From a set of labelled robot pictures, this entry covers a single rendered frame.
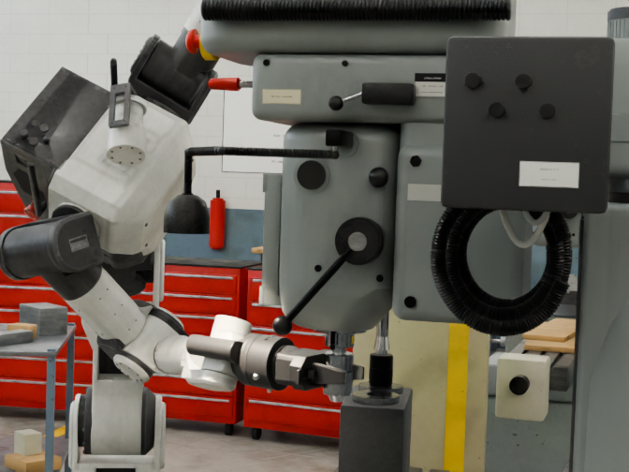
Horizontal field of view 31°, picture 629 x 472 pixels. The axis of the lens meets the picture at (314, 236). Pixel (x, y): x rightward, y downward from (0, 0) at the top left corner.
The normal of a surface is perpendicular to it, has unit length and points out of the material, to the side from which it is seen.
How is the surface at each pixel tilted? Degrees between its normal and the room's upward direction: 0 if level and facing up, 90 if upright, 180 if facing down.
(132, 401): 81
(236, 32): 90
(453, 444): 90
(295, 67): 90
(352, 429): 90
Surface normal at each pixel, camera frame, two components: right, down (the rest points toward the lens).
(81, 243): 0.84, -0.12
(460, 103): -0.24, 0.04
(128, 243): 0.30, 0.81
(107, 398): 0.13, -0.09
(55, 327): 0.64, 0.06
